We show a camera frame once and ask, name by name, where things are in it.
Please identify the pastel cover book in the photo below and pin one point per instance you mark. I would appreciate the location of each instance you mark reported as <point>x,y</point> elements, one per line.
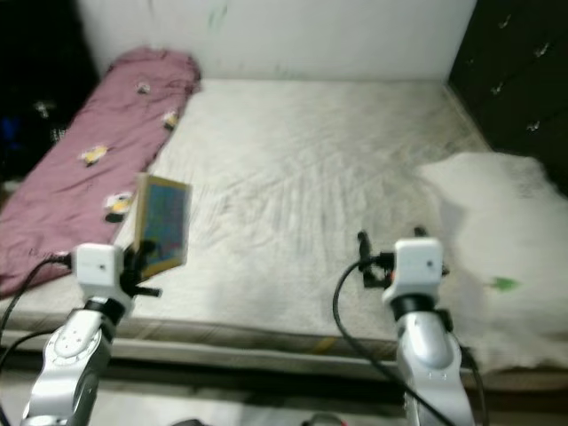
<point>164,222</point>

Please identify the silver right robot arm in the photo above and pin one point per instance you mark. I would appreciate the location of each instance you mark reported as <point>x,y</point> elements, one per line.
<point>435,351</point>

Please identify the white quilted mattress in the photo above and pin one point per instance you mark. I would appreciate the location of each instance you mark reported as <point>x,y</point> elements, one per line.
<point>302,177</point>

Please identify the maroon cartoon print blanket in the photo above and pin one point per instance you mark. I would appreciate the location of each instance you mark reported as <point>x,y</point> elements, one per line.
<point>71,169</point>

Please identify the grey robot left foot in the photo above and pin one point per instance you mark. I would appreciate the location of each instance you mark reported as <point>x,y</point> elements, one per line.
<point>186,423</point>

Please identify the grey robot foot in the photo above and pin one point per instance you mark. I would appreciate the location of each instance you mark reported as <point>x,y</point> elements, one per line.
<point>186,423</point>
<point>327,421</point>

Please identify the black bag white print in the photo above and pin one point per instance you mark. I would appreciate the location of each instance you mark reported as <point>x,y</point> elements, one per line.
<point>53,133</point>

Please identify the grey robot right foot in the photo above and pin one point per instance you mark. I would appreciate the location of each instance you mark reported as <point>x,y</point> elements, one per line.
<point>327,421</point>

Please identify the black tufted headboard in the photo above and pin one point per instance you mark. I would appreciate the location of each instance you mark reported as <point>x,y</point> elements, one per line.
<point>515,62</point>

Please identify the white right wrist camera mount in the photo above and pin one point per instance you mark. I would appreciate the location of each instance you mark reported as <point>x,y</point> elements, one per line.
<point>417,266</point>

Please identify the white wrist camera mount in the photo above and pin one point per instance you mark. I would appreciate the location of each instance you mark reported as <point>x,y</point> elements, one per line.
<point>99,269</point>
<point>417,266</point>

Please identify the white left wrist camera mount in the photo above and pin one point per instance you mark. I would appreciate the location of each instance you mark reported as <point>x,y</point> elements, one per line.
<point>99,269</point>

